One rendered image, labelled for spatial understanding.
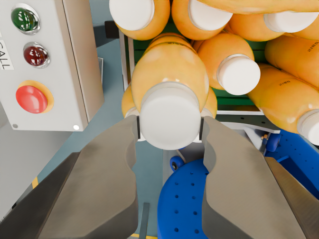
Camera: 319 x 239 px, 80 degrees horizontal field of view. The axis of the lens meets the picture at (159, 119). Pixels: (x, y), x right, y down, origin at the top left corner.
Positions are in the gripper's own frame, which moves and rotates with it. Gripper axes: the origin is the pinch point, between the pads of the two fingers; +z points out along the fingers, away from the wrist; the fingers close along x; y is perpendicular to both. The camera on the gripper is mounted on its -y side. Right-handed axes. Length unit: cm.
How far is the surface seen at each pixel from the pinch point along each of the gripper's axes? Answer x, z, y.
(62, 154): -94, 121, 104
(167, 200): 0.2, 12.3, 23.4
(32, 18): -13.6, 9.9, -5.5
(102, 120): -52, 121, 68
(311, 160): 59, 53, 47
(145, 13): -2.3, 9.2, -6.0
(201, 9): 2.7, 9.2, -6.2
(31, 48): -14.4, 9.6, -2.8
